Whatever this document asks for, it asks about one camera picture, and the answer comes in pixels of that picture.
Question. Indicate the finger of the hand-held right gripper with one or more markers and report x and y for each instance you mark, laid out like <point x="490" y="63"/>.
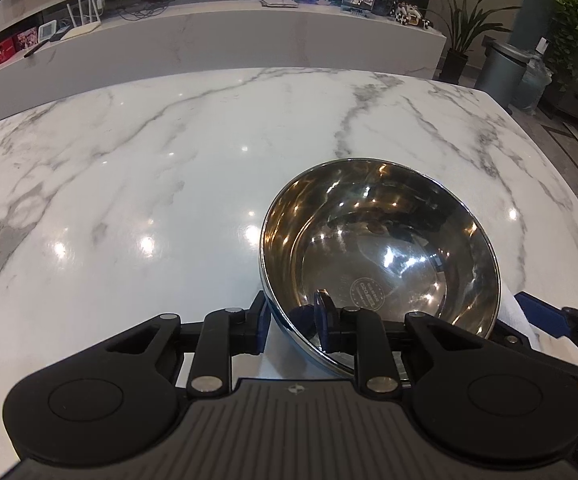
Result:
<point x="559" y="360"/>
<point x="544" y="315"/>

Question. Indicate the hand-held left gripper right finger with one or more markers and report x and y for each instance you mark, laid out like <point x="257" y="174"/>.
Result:
<point x="325" y="320"/>

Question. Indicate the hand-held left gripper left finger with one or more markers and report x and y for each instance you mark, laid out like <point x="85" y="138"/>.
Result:
<point x="263" y="322"/>

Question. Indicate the white paper towel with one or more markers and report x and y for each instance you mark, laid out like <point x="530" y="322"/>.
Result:
<point x="514" y="310"/>

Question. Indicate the blue steel bowl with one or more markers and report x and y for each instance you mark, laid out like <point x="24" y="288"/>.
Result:
<point x="394" y="240"/>

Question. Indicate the clear plastic bag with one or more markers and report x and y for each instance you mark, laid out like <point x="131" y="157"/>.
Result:
<point x="534" y="85"/>

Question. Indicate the grey trash can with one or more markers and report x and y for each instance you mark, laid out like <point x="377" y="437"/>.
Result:
<point x="499" y="77"/>

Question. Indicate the potted long-leaf plant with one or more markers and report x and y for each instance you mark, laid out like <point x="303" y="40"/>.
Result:
<point x="455" y="67"/>

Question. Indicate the long marble console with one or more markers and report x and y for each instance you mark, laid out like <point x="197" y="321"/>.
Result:
<point x="219" y="40"/>

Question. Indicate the black and white figurines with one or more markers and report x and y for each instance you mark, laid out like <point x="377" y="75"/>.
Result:
<point x="413" y="16"/>

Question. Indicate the white router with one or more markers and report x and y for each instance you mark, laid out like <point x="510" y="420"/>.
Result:
<point x="81" y="30"/>

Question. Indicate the small white display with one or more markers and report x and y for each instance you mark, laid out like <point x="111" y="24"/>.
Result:
<point x="48" y="31"/>

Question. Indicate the pink box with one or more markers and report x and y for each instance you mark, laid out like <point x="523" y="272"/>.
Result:
<point x="25" y="40"/>

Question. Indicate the red box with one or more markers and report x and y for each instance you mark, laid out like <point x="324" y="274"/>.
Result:
<point x="4" y="53"/>

